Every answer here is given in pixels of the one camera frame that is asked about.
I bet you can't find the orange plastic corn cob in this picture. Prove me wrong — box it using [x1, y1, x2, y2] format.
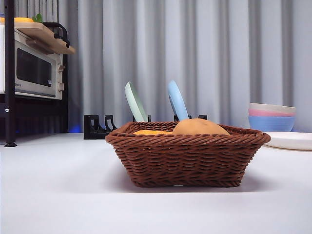
[133, 130, 174, 136]

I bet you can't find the tan potato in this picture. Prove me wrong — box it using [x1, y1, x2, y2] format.
[172, 118, 230, 136]

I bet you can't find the brown wicker basket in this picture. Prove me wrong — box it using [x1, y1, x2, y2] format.
[104, 120, 271, 188]

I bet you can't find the pale green plate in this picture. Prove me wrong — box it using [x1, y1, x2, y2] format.
[124, 81, 149, 122]

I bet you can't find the pale blue plate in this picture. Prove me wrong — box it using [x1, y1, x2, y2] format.
[167, 79, 190, 121]

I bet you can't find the black plate rack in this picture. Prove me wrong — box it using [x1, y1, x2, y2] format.
[83, 114, 208, 140]

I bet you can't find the grey pleated curtain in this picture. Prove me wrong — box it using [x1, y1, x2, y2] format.
[0, 0, 312, 134]

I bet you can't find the pink bowl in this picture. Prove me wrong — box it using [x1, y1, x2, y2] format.
[248, 109, 296, 117]

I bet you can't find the blue bowl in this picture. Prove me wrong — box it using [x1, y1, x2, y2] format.
[248, 116, 296, 133]

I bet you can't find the cream bowl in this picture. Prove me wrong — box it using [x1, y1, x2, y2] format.
[248, 102, 296, 114]

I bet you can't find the cream toaster oven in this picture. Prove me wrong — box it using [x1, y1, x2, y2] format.
[0, 24, 64, 100]

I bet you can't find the white flat plate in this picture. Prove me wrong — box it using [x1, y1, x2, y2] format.
[262, 131, 312, 151]

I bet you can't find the wooden cutting board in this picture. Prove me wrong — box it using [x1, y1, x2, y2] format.
[14, 22, 76, 55]

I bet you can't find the yellow food item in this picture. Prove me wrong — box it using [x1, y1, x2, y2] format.
[0, 16, 35, 24]

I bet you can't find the black metal shelf frame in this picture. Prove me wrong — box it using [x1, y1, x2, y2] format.
[0, 0, 69, 148]

